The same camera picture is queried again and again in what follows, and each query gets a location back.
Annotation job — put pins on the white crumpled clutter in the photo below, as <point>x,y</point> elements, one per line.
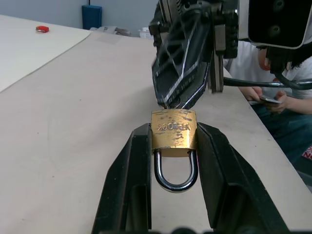
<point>112,30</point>

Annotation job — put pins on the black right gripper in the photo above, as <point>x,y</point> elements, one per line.
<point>229,29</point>

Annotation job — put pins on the large white paper sheet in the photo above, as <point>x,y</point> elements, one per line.
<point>29,53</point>

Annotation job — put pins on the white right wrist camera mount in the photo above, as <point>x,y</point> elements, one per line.
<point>278,22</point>

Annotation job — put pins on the person's right hand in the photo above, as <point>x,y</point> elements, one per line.
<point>254,93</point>

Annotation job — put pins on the white plastic basket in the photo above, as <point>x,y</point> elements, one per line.
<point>145,33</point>

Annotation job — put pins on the person's left hand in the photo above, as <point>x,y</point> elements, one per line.
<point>281,103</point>

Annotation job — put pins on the red and white printed bag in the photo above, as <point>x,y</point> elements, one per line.
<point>307,152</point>

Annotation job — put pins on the blue box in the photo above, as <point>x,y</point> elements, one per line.
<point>91,17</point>

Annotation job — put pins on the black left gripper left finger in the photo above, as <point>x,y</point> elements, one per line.
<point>126,175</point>

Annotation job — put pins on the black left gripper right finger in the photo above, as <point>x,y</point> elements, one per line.
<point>226,180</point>

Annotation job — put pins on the small red object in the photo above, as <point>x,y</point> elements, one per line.
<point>42,29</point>

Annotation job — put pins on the dark smartphone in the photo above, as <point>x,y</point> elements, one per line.
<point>269,100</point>

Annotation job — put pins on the brass padlock with steel shackle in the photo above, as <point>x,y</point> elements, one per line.
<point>174,132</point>

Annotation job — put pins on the silver padlock key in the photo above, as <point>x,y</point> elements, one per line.
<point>175,103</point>

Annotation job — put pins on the seated person in white shirt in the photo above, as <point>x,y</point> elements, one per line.
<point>243,64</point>

